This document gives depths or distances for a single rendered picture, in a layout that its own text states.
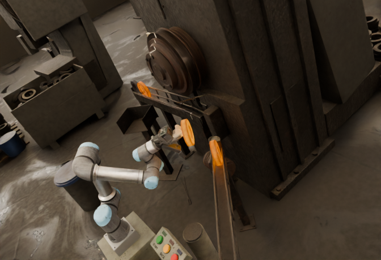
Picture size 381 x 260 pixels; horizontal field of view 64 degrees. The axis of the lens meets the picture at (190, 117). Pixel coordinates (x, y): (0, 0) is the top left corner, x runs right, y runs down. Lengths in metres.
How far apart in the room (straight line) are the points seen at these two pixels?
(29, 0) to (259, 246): 3.65
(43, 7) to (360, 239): 4.00
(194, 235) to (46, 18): 3.39
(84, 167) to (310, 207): 1.49
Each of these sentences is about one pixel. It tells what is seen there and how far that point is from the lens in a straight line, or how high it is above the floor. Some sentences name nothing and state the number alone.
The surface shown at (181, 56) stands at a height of 1.21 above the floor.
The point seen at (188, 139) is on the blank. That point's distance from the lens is 1.65.
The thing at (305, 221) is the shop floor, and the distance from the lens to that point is 2.27.
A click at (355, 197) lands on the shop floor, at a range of 2.37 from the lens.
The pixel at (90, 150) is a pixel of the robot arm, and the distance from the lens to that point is 1.86.
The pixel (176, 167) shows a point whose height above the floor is 0.01.
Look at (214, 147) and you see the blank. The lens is 1.75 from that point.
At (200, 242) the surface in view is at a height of 0.48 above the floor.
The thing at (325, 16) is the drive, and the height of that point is 1.03.
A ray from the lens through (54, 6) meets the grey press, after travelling 4.43.
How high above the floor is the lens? 1.87
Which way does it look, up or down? 32 degrees down
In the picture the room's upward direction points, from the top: 25 degrees counter-clockwise
